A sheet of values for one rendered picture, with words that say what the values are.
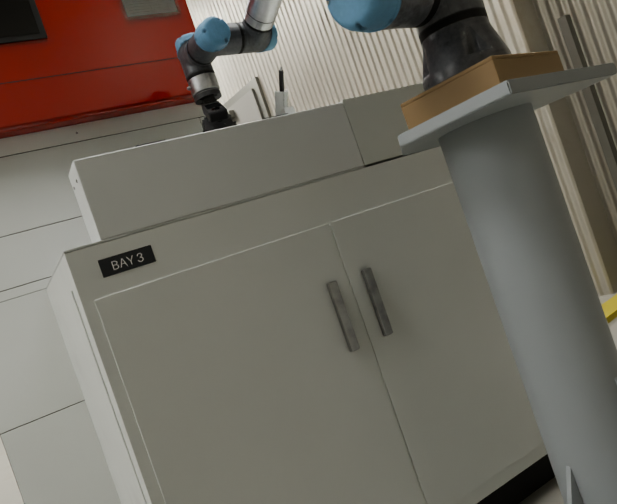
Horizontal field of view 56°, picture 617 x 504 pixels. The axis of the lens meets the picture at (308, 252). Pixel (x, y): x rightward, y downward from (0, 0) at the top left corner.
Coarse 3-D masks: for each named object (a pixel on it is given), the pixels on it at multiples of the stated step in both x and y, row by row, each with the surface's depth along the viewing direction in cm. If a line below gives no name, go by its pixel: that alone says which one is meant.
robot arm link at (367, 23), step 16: (336, 0) 91; (352, 0) 89; (368, 0) 87; (384, 0) 86; (400, 0) 88; (416, 0) 90; (432, 0) 92; (336, 16) 92; (352, 16) 90; (368, 16) 88; (384, 16) 89; (400, 16) 90; (416, 16) 93; (368, 32) 93
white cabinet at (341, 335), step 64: (320, 192) 116; (384, 192) 123; (448, 192) 130; (64, 256) 94; (128, 256) 98; (192, 256) 103; (256, 256) 108; (320, 256) 114; (384, 256) 120; (448, 256) 128; (64, 320) 126; (128, 320) 96; (192, 320) 101; (256, 320) 106; (320, 320) 112; (384, 320) 116; (448, 320) 125; (128, 384) 94; (192, 384) 99; (256, 384) 104; (320, 384) 110; (384, 384) 116; (448, 384) 123; (512, 384) 130; (128, 448) 98; (192, 448) 97; (256, 448) 102; (320, 448) 108; (384, 448) 114; (448, 448) 120; (512, 448) 128
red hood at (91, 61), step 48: (0, 0) 149; (48, 0) 155; (96, 0) 161; (144, 0) 167; (0, 48) 148; (48, 48) 153; (96, 48) 159; (144, 48) 165; (0, 96) 146; (48, 96) 151; (96, 96) 157; (144, 96) 163
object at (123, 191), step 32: (224, 128) 109; (256, 128) 112; (288, 128) 115; (320, 128) 118; (96, 160) 98; (128, 160) 100; (160, 160) 103; (192, 160) 105; (224, 160) 108; (256, 160) 111; (288, 160) 114; (320, 160) 117; (352, 160) 121; (96, 192) 97; (128, 192) 99; (160, 192) 102; (192, 192) 104; (224, 192) 107; (256, 192) 110; (96, 224) 96; (128, 224) 99
